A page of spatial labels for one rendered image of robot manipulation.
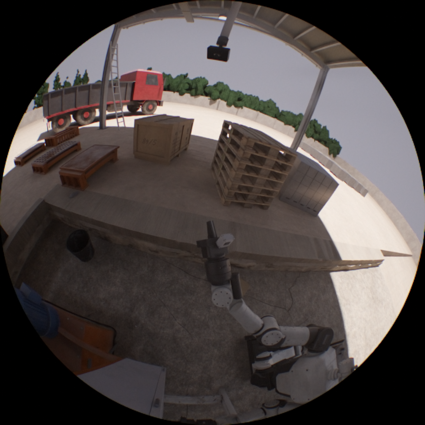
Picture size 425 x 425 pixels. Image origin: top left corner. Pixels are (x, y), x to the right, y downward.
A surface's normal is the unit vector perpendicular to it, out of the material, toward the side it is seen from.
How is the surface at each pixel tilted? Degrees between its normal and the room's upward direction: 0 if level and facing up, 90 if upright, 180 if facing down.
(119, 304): 0
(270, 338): 45
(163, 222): 0
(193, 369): 0
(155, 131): 90
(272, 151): 90
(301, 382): 78
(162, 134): 90
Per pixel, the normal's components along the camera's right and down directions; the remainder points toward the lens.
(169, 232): 0.24, -0.72
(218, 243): -0.80, 0.02
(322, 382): -0.33, -0.70
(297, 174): -0.23, 0.61
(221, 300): -0.08, -0.18
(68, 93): 0.80, 0.53
